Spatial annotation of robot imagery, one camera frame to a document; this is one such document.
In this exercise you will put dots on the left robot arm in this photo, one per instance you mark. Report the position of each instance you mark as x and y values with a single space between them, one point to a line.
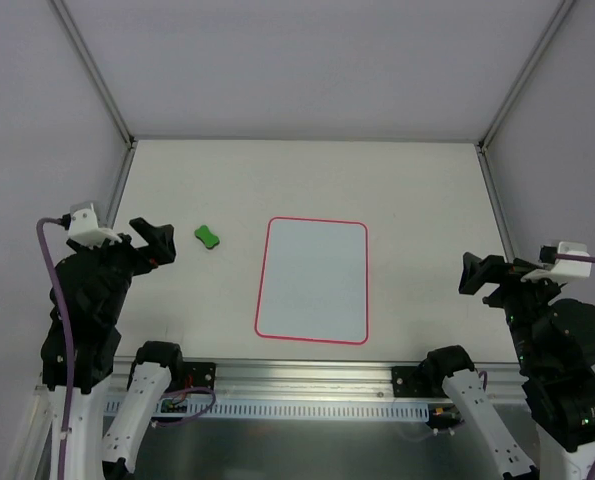
78 357

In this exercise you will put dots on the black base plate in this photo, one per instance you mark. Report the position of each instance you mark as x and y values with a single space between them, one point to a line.
199 374
410 382

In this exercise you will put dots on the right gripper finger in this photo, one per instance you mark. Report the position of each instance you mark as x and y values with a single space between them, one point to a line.
477 272
520 266

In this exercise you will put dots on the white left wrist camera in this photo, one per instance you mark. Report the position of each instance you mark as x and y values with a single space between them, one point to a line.
85 227

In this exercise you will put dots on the right aluminium frame post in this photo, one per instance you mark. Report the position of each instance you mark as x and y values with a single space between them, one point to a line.
528 67

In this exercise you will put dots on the aluminium mounting rail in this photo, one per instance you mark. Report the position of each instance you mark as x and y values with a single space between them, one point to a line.
303 380

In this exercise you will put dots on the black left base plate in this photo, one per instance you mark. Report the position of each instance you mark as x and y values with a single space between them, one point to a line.
199 374

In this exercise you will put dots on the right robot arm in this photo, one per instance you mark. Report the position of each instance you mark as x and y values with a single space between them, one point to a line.
554 341

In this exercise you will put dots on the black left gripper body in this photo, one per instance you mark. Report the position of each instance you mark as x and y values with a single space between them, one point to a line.
140 252

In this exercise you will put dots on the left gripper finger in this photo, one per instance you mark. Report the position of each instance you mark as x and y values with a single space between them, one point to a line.
111 239
160 247

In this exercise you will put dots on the green whiteboard eraser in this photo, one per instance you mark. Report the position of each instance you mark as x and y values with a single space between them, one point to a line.
208 239

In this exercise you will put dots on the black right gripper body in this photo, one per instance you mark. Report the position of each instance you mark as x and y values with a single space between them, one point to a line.
493 276

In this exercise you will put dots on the white slotted cable duct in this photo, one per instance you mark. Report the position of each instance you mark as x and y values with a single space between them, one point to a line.
386 411

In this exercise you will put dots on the aluminium frame post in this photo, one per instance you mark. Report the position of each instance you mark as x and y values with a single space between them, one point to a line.
528 67
76 39

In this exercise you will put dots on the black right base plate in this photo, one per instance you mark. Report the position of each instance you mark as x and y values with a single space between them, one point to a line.
410 382

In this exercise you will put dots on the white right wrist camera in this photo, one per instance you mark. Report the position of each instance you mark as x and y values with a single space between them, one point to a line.
561 263

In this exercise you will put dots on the pink framed whiteboard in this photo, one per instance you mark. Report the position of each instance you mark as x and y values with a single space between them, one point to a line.
314 282

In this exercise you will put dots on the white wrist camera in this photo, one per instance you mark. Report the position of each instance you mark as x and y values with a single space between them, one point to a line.
561 263
85 227

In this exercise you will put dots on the left aluminium frame post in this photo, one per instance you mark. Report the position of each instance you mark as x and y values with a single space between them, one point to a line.
76 39

